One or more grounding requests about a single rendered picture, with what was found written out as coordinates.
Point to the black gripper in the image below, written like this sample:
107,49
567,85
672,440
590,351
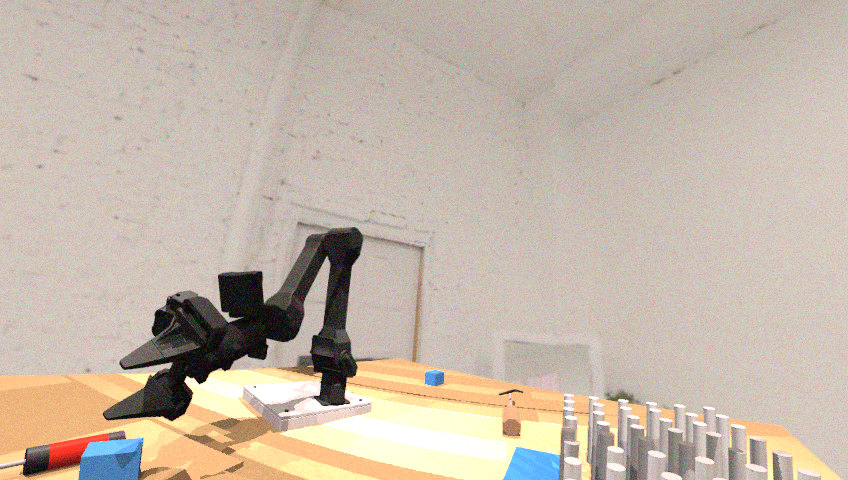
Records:
199,340

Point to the blue block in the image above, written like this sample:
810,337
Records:
112,460
434,378

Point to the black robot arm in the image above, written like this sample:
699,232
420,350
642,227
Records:
280,317

